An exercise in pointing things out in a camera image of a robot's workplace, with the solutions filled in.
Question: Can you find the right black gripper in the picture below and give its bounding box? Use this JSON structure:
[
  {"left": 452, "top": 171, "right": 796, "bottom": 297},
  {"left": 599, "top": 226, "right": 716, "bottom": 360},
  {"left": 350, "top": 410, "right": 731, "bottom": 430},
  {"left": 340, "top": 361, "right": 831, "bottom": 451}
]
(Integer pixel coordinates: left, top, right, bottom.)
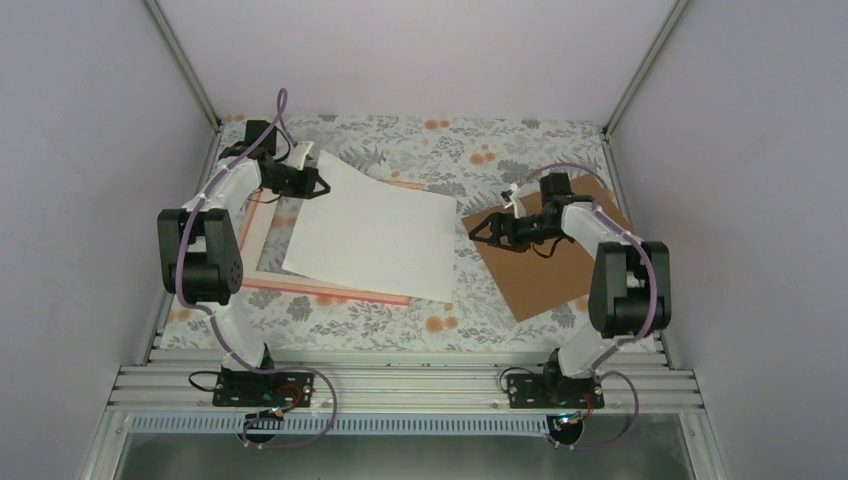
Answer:
[{"left": 468, "top": 211, "right": 565, "bottom": 253}]

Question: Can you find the cat and books photo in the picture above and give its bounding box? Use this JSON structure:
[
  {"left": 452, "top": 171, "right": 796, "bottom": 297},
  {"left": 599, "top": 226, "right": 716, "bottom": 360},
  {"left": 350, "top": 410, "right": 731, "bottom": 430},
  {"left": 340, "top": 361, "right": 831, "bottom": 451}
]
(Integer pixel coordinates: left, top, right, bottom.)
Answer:
[{"left": 282, "top": 151, "right": 457, "bottom": 303}]

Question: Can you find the pink wooden picture frame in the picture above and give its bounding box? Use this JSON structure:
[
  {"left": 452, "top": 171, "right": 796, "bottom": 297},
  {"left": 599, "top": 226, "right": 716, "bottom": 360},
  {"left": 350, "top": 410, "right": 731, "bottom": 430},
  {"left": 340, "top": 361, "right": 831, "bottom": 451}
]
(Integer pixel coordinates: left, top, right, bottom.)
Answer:
[{"left": 239, "top": 190, "right": 409, "bottom": 307}]

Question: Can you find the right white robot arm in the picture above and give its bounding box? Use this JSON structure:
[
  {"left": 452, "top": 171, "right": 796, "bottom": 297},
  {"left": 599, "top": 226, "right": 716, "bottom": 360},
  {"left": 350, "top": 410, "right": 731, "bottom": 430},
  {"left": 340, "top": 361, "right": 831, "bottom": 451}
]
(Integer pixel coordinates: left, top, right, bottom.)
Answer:
[{"left": 464, "top": 172, "right": 672, "bottom": 407}]

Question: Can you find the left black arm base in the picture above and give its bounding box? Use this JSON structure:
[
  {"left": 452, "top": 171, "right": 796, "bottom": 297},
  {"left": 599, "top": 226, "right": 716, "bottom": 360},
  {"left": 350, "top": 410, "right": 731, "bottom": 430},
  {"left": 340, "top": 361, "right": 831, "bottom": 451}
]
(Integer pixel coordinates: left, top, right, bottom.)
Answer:
[{"left": 212, "top": 369, "right": 315, "bottom": 444}]

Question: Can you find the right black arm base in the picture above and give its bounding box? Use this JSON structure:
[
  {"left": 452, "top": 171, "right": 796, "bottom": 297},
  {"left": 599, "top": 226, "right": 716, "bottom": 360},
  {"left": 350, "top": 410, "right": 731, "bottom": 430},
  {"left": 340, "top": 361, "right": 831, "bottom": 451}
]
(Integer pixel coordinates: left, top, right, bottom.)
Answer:
[{"left": 498, "top": 367, "right": 605, "bottom": 447}]

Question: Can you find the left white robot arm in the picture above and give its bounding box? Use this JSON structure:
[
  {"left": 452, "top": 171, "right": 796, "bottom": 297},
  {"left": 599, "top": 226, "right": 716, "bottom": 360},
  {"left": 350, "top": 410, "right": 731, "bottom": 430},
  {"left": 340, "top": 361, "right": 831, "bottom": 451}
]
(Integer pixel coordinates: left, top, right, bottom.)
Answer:
[{"left": 157, "top": 120, "right": 331, "bottom": 405}]

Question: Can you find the floral patterned table mat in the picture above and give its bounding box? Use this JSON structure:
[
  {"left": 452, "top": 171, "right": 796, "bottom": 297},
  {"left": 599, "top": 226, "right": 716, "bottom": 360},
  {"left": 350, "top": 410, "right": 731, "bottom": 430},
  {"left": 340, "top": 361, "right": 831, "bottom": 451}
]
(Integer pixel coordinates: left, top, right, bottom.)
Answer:
[{"left": 242, "top": 114, "right": 608, "bottom": 353}]

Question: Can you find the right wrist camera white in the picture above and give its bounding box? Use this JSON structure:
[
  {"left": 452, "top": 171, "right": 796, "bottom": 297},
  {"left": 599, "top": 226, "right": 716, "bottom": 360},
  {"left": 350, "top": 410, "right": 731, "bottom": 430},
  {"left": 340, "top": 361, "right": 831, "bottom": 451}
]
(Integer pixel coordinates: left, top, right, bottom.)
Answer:
[{"left": 500, "top": 183, "right": 526, "bottom": 217}]

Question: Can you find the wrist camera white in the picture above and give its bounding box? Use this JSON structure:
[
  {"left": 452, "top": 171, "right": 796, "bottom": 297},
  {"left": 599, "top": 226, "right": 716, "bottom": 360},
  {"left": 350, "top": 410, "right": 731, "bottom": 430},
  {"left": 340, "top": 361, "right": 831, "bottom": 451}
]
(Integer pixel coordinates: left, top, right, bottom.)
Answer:
[
  {"left": 286, "top": 141, "right": 314, "bottom": 170},
  {"left": 500, "top": 183, "right": 526, "bottom": 217}
]

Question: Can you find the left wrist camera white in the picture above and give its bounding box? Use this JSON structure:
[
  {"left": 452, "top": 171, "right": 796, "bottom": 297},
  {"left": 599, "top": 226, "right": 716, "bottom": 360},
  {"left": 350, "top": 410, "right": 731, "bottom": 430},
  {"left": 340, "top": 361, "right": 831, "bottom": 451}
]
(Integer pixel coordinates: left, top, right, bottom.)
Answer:
[{"left": 286, "top": 141, "right": 314, "bottom": 170}]

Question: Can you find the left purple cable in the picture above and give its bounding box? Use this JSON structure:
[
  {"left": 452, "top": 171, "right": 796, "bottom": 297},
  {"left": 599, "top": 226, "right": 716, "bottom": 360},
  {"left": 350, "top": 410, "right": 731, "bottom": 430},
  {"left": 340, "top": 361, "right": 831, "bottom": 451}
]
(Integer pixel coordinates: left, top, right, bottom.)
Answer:
[{"left": 173, "top": 87, "right": 339, "bottom": 452}]

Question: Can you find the aluminium mounting rail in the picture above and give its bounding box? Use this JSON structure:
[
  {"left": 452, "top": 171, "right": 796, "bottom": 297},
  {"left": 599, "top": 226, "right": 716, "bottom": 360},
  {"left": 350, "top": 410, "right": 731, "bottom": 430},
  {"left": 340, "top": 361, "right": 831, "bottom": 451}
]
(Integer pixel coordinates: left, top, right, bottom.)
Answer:
[{"left": 107, "top": 349, "right": 705, "bottom": 414}]

